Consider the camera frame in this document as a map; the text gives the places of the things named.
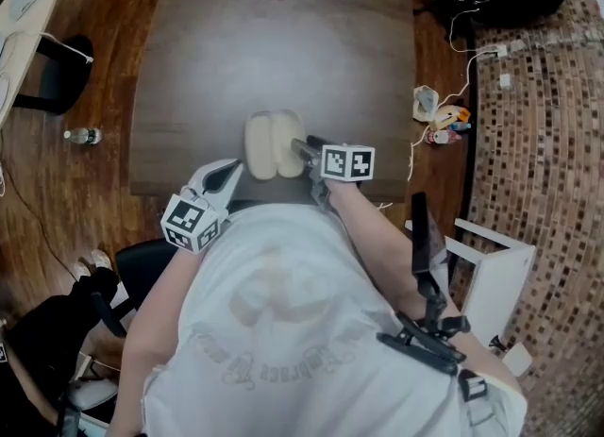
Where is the white padded chair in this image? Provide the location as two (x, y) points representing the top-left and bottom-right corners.
(65, 373), (119, 437)

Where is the white block on black mount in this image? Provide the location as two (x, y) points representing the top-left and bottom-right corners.
(490, 333), (534, 378)

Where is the black phone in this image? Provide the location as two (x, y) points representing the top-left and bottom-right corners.
(410, 192), (447, 276)

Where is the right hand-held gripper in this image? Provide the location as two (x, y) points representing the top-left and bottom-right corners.
(291, 135), (377, 210)

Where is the round beige table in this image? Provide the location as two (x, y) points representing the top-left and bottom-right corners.
(0, 0), (94, 129)

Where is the black office chair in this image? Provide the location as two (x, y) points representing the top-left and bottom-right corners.
(89, 239), (178, 337)

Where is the person's left forearm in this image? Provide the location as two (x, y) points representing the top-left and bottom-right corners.
(106, 241), (209, 437)

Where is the white appliance cable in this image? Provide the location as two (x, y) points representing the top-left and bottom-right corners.
(40, 31), (94, 64)

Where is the person's right forearm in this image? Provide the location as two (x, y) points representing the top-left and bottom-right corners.
(327, 179), (473, 346)

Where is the pile of snack packets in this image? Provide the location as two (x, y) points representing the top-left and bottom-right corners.
(424, 104), (473, 146)

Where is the clear water bottle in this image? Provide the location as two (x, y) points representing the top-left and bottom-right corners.
(63, 126), (104, 146)

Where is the white shelf unit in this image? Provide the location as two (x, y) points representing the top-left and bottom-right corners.
(405, 217), (538, 346)

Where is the person's white shirt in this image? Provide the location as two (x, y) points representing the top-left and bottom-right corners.
(141, 203), (528, 437)

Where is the black clamp phone mount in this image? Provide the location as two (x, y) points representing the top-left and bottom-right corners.
(376, 269), (472, 378)

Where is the black strap buckle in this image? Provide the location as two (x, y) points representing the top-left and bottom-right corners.
(457, 368), (490, 403)

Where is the long white cable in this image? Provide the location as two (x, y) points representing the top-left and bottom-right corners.
(406, 14), (501, 181)

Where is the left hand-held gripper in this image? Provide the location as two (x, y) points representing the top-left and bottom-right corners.
(160, 159), (244, 254)

